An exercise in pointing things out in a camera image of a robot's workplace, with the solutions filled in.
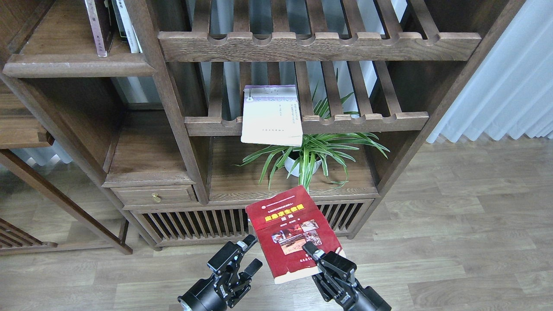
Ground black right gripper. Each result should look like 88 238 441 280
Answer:
302 242 391 311

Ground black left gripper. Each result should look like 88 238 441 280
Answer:
178 235 263 311

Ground red textbook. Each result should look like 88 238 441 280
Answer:
245 185 345 285

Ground pale purple white book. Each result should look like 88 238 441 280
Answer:
241 85 303 147

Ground maroon book white characters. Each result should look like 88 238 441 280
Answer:
85 0 114 57

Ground right slatted cabinet door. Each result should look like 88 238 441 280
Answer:
256 199 374 238

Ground slatted cabinet door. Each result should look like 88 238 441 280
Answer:
132 206 250 247
256 199 374 238

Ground left slatted cabinet door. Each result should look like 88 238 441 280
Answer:
132 206 250 247

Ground white plant pot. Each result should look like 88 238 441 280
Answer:
283 151 322 178

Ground brass drawer knob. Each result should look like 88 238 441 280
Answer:
151 193 162 203

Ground green spider plant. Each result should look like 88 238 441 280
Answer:
234 82 391 195

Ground small wooden drawer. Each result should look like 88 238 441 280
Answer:
112 185 196 206

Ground dark wooden bookshelf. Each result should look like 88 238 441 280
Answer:
1 0 524 250

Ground wooden side rack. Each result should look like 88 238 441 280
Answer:
1 149 133 254

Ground white upright book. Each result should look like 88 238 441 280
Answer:
116 0 142 53

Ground white pleated curtain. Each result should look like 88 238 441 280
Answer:
426 0 553 143

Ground dark green upright book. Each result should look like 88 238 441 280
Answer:
112 0 128 43

